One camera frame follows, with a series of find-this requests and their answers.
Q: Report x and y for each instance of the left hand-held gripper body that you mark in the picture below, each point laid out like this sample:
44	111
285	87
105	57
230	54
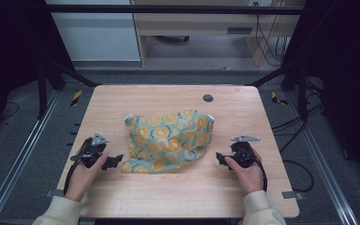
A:
90	153

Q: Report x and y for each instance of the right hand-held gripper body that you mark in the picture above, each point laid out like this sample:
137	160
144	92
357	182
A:
243	151

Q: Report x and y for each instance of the teal cloth with yellow flowers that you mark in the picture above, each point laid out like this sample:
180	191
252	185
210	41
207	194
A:
168	140

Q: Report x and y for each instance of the person's right hand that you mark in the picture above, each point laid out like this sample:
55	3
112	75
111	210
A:
248	178

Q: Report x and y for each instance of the person's left hand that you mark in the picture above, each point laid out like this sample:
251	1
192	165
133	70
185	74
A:
82	178

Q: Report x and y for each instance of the grey metal table clamp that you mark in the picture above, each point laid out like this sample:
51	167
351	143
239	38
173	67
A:
54	193
292	195

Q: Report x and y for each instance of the yellow black striped tape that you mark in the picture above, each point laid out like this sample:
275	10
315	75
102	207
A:
76	97

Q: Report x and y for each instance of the grey round table grommet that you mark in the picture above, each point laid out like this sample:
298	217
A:
208	98

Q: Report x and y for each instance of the white cabinet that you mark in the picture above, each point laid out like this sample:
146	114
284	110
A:
97	34

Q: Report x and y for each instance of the black curtain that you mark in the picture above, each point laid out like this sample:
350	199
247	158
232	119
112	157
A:
343	62
9	47

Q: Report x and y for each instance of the black metal crossbar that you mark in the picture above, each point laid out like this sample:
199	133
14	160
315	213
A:
168	10

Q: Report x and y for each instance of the aluminium floor rail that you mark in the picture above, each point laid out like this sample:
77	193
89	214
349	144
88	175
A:
325	162
18	156

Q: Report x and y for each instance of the black metal frame stand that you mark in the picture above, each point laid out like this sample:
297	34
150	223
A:
42	90
302	90

